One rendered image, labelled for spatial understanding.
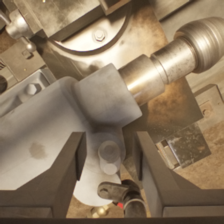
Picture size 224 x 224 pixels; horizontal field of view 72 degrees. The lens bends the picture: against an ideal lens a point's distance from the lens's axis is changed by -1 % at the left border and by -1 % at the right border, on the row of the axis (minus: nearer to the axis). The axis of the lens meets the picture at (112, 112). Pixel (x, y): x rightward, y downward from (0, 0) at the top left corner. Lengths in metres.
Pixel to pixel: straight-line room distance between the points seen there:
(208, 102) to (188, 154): 0.20
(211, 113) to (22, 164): 0.55
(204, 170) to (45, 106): 1.84
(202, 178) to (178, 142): 1.41
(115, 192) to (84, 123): 0.13
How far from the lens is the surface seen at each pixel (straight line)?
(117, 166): 0.24
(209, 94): 0.61
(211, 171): 2.01
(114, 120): 0.25
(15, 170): 0.31
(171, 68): 0.28
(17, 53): 0.58
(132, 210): 0.25
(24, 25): 0.40
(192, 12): 0.75
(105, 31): 0.44
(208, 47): 0.29
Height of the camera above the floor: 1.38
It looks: 75 degrees down
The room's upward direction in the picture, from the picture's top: 179 degrees clockwise
